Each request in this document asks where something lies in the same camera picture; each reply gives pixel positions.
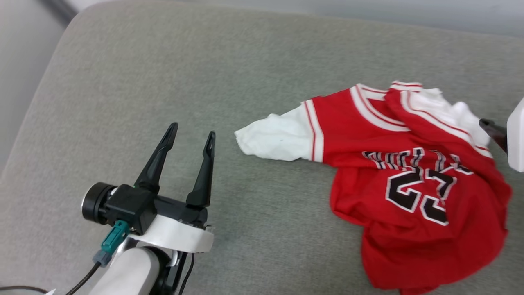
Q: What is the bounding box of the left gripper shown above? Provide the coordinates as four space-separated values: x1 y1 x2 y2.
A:
82 122 217 254

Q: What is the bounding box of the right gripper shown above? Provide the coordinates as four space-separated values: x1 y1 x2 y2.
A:
479 96 524 173

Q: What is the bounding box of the red basketball jersey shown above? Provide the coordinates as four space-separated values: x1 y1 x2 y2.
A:
235 81 513 295

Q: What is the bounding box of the grey fabric sofa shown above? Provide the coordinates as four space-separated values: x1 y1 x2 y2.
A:
0 0 524 295

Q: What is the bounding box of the teal cable connector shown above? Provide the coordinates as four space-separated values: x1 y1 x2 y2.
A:
93 220 130 268

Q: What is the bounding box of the thin black cable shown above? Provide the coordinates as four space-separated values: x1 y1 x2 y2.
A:
177 252 195 295
0 262 101 295

